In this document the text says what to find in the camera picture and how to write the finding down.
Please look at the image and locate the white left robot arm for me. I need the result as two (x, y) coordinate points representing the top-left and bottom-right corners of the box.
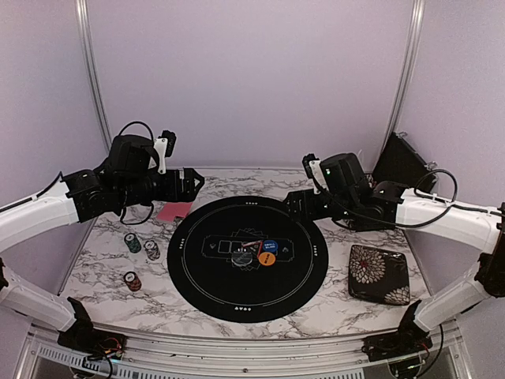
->
(1, 131), (204, 351)

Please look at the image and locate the grey poker chip stack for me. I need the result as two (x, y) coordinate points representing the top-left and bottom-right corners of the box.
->
(144, 240), (160, 261)

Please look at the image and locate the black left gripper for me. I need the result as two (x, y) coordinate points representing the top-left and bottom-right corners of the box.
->
(118, 167), (204, 208)

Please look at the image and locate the round black poker mat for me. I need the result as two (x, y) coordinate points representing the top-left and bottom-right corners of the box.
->
(166, 196), (329, 324)

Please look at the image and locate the orange big blind button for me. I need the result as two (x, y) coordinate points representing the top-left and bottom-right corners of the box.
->
(257, 251), (277, 267)

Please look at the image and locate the blue small blind button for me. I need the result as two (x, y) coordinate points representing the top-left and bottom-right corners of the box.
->
(262, 240), (279, 253)

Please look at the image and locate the black dealer button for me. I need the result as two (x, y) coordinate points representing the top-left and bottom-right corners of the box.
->
(231, 250), (253, 267)

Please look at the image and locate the floral patterned pouch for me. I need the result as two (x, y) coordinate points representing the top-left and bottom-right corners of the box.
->
(348, 245), (410, 306)

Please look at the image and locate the red playing card deck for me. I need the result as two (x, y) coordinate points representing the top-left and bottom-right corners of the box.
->
(156, 202), (193, 223)

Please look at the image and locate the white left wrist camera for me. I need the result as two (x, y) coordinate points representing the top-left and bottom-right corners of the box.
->
(154, 130), (177, 174)

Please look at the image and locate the red poker chip stack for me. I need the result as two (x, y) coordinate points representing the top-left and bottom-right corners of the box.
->
(123, 271), (142, 292)

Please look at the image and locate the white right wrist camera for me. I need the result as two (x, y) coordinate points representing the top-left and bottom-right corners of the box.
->
(302, 153), (327, 194)

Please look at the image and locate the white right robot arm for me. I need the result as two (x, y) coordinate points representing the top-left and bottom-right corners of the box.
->
(284, 153), (504, 354)

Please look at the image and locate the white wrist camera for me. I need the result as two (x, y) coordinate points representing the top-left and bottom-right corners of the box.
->
(302, 153), (327, 194)
(154, 130), (177, 174)

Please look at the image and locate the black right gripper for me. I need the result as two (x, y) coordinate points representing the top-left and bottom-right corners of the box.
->
(282, 189), (357, 223)

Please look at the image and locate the green poker chip stack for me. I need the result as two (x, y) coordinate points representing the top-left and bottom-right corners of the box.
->
(123, 233), (142, 253)

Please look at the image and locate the black poker chip case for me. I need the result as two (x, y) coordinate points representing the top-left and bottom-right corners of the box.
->
(368, 133), (437, 194)

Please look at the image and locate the red triangle all-in marker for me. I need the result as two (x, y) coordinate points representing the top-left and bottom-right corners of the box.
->
(241, 239), (264, 257)

